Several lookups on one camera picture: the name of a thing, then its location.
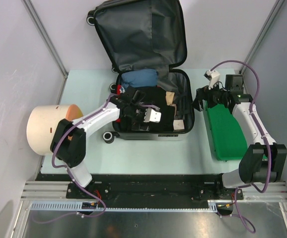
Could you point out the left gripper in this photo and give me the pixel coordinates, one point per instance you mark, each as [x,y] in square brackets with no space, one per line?
[136,123]

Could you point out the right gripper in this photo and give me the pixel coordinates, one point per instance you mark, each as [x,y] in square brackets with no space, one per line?
[203,93]

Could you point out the red cloth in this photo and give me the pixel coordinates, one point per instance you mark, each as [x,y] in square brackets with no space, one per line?
[120,90]

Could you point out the black clothing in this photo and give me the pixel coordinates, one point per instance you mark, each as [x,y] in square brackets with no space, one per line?
[151,96]

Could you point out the blue cloth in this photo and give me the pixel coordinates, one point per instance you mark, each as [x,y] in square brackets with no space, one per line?
[139,78]

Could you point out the green plastic tray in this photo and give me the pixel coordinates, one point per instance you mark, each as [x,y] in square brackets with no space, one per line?
[233,131]

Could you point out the white black space suitcase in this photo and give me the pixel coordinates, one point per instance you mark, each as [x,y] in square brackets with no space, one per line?
[139,34]

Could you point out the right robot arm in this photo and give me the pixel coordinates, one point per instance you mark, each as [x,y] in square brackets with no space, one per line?
[264,159]

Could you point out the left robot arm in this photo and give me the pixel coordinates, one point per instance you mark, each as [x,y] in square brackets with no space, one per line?
[68,145]

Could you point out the beige wooden block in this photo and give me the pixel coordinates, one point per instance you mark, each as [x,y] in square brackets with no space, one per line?
[169,97]

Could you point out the white square box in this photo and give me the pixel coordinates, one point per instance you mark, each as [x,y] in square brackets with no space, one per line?
[178,125]

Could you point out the beige drum with orange lid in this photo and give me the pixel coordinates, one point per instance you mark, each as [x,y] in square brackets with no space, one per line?
[43,122]

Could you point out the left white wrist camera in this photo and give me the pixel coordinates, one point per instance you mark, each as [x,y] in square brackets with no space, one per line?
[152,115]

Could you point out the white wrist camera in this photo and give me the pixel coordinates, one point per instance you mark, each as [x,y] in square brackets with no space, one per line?
[213,77]
[152,115]

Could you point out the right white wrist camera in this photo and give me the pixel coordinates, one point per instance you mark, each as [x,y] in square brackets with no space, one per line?
[213,77]

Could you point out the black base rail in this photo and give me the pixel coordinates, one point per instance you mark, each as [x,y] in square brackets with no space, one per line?
[147,192]

